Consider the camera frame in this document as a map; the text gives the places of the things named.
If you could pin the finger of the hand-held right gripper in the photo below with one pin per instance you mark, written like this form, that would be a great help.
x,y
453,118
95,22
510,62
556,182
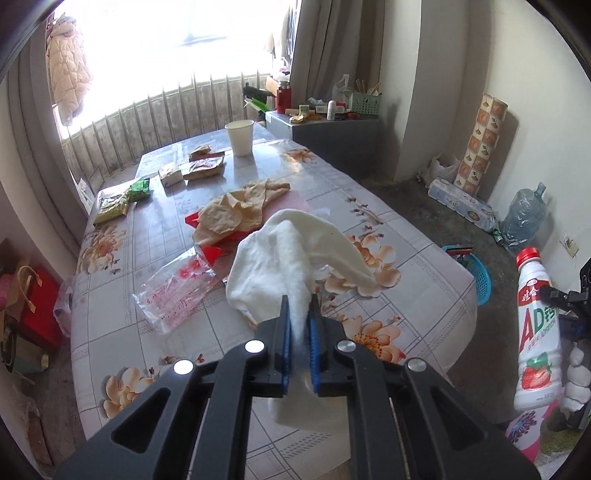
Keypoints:
x,y
558,295
579,327

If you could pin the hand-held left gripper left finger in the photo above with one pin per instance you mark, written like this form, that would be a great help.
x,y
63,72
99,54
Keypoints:
x,y
284,341

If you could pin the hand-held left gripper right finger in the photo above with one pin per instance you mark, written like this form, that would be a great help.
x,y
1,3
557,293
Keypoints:
x,y
316,355

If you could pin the white drink bottle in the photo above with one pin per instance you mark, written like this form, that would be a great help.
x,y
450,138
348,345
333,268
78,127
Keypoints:
x,y
538,323

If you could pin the blue plastic basket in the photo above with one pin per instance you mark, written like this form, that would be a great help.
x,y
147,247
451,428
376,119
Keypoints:
x,y
482,281

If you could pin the white cloth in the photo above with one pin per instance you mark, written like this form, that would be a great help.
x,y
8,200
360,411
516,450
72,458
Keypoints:
x,y
286,258

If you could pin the red packet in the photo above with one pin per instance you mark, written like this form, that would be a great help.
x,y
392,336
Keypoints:
x,y
217,254

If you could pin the brown paper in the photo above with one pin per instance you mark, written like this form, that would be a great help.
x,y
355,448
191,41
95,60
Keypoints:
x,y
231,212

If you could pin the person's right hand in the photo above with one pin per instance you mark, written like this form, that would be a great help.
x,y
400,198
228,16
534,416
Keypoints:
x,y
577,383

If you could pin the green can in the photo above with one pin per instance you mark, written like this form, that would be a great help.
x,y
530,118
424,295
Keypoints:
x,y
497,236

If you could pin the clear water jug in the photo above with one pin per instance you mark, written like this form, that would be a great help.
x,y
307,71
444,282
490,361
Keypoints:
x,y
524,217

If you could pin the red printed snack bag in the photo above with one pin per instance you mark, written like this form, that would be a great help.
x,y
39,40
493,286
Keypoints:
x,y
459,253

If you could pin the clear red-printed plastic bag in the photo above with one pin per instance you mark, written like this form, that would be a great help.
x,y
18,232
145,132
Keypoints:
x,y
175,290

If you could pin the toilet paper pack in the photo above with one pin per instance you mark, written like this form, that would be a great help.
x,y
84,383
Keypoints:
x,y
461,203

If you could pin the table with floral cloth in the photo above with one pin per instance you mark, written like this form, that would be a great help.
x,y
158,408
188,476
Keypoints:
x,y
406,230

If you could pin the patterned paper roll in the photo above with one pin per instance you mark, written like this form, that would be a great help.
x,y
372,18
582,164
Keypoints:
x,y
480,143

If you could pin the white plastic bag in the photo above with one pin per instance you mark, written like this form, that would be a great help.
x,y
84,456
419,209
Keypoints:
x,y
443,168

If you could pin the brown snack packet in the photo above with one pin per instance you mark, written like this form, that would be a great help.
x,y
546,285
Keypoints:
x,y
203,167

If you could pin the grey cabinet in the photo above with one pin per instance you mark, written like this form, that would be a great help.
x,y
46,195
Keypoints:
x,y
332,147

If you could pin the small white box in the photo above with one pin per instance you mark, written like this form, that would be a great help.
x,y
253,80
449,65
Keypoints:
x,y
171,175

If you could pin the small brown packet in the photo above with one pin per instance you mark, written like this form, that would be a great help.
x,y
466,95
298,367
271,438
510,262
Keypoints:
x,y
201,151

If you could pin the white paper cup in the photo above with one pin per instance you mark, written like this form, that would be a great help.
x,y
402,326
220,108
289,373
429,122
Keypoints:
x,y
240,138

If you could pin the small green packet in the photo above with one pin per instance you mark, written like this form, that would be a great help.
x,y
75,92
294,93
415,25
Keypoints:
x,y
140,188

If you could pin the yellow-green snack packet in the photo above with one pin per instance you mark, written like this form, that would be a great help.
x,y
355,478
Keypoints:
x,y
111,207

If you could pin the small white bottle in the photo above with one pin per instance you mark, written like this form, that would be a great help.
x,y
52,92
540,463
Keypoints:
x,y
332,110

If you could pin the red thermos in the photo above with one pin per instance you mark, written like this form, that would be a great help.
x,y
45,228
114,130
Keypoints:
x,y
284,99

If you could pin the black and green object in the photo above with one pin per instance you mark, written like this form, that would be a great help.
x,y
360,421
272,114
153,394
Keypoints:
x,y
256,99

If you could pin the green perforated basket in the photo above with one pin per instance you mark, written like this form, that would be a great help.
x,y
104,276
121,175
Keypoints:
x,y
364,104

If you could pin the metal window railing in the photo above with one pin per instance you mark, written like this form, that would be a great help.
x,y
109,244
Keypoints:
x,y
138,120

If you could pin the grey curtain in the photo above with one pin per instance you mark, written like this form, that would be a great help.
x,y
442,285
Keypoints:
x,y
337,41
41,175

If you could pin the hanging quilted jacket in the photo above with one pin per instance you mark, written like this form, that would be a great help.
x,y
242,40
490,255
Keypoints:
x,y
69,69

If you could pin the wall socket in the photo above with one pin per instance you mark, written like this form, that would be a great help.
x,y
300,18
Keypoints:
x,y
570,247

